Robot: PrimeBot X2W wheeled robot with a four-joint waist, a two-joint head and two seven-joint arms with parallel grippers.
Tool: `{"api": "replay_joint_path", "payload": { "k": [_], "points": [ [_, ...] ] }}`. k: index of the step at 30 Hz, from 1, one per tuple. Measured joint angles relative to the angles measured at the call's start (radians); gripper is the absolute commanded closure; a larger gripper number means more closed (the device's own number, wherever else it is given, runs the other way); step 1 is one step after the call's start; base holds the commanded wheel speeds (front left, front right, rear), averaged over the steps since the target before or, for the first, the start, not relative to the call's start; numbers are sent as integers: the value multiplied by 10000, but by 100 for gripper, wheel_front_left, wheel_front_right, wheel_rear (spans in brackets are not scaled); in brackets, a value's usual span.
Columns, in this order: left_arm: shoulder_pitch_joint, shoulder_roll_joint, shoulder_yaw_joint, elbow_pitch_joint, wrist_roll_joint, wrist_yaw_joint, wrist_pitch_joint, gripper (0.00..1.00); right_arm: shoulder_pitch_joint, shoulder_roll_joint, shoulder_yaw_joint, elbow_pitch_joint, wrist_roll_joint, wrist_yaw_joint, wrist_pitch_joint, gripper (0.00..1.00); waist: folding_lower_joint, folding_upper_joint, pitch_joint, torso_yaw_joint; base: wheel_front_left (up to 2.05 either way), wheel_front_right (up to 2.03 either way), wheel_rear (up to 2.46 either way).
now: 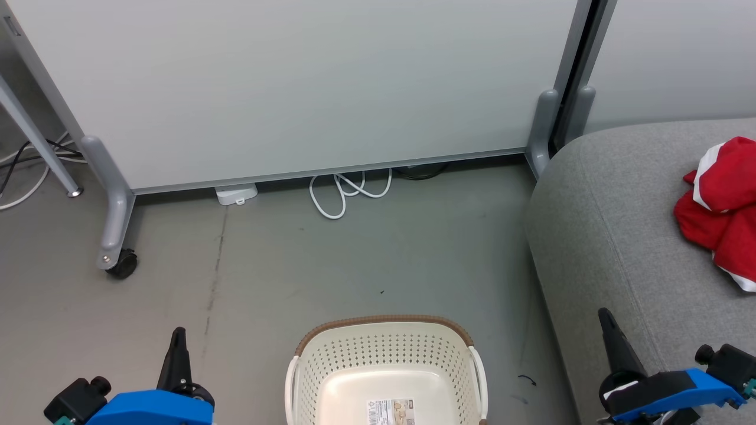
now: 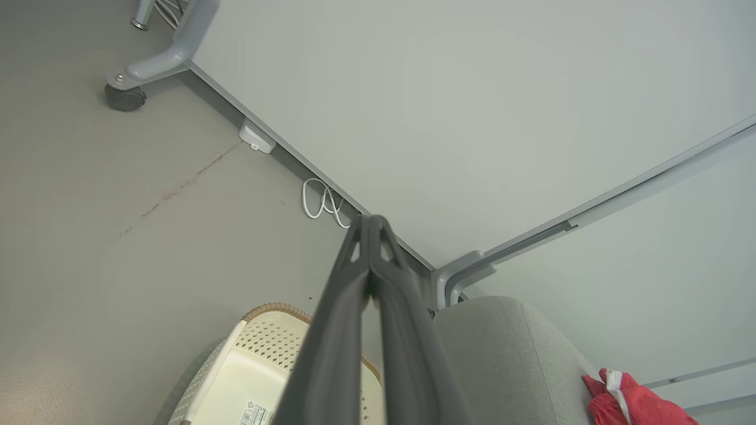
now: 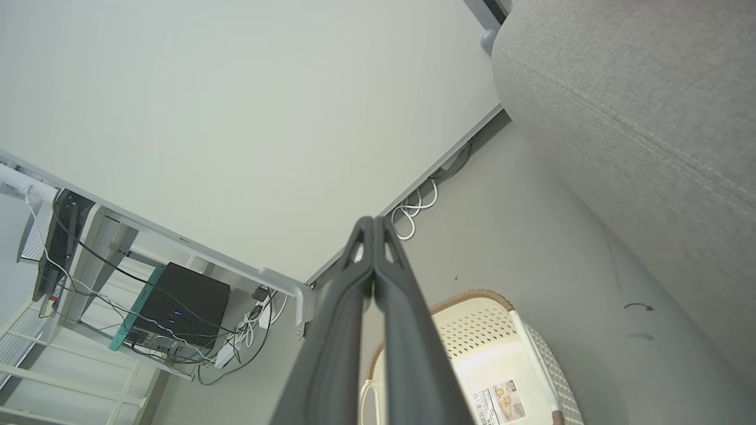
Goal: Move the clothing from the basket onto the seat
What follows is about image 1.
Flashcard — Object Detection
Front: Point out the black cable under partition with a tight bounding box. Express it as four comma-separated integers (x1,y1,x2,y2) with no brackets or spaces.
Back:
392,162,449,181

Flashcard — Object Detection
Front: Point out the white partition panel grey frame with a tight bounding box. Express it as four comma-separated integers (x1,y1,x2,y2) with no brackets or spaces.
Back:
566,0,756,149
0,0,594,271

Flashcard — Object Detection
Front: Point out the cream plastic laundry basket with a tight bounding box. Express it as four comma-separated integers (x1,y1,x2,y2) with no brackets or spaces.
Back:
285,315,488,425

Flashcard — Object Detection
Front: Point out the red sweatshirt with white print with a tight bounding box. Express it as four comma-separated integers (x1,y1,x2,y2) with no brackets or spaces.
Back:
673,136,756,294

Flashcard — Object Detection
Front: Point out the white power adapter block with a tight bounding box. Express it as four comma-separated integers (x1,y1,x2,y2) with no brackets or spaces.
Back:
214,183,259,207

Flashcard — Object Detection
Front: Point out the grey fabric sofa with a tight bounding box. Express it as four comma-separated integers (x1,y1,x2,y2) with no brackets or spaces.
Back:
524,118,756,425

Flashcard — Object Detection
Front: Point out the printed basket label sticker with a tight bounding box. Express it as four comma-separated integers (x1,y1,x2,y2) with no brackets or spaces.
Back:
366,398,415,425

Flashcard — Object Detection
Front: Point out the black thin cable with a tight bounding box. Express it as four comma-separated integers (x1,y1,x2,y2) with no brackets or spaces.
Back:
0,139,83,197

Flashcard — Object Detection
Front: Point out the white floor cable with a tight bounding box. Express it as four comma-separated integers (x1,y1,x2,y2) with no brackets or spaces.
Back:
0,133,84,212

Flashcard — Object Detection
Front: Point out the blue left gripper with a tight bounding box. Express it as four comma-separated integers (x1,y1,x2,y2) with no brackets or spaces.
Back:
89,327,215,425

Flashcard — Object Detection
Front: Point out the white looped cable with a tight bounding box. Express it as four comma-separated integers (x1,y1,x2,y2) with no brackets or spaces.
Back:
309,168,393,221

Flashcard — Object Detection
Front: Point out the grey metal frame table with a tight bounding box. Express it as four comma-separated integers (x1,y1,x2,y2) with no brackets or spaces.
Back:
0,74,84,198

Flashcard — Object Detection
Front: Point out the black caster wheel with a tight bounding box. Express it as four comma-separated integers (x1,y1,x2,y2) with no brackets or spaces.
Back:
106,248,139,280

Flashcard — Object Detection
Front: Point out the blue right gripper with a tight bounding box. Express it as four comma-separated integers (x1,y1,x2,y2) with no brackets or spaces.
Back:
598,307,747,425

